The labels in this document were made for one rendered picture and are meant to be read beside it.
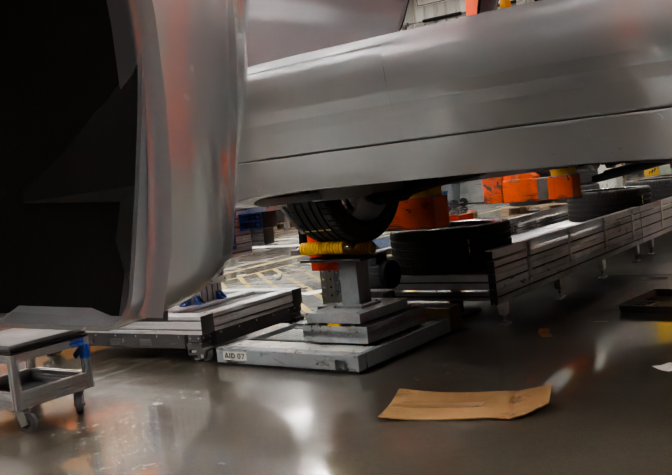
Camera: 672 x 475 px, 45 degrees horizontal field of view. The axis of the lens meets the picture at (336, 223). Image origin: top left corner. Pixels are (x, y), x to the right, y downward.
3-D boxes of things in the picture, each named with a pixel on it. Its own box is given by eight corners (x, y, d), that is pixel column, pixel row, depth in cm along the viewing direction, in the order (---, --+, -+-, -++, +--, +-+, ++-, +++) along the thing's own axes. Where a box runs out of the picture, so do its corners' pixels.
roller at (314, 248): (346, 254, 361) (345, 241, 360) (295, 256, 378) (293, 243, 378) (354, 252, 365) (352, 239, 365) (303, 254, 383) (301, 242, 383)
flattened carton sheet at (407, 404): (547, 419, 254) (546, 408, 254) (378, 421, 271) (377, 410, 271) (553, 392, 282) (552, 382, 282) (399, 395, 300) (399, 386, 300)
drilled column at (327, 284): (338, 323, 464) (330, 250, 462) (324, 323, 470) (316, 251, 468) (348, 320, 472) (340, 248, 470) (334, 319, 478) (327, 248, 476)
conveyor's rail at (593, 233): (498, 295, 399) (494, 250, 398) (488, 295, 403) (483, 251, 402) (643, 236, 597) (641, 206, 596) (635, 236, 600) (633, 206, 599)
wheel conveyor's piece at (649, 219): (645, 258, 599) (640, 206, 596) (534, 261, 650) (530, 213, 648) (679, 242, 678) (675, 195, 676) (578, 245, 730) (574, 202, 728)
